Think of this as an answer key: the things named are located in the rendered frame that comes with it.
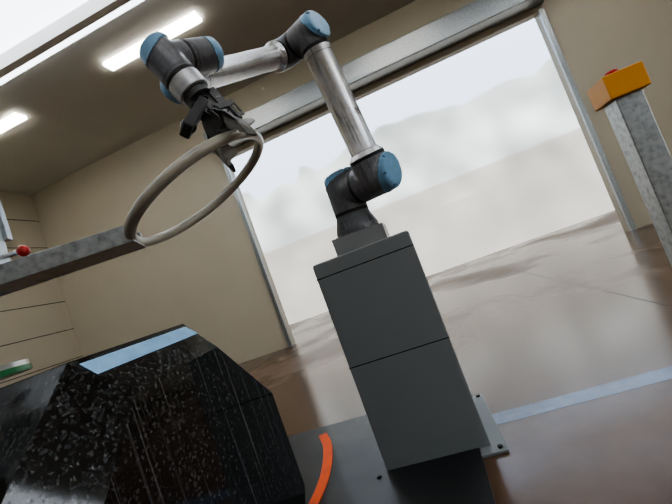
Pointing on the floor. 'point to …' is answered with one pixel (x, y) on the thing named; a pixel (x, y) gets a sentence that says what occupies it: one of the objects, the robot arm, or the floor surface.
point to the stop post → (639, 142)
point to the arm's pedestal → (403, 356)
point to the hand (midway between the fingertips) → (243, 156)
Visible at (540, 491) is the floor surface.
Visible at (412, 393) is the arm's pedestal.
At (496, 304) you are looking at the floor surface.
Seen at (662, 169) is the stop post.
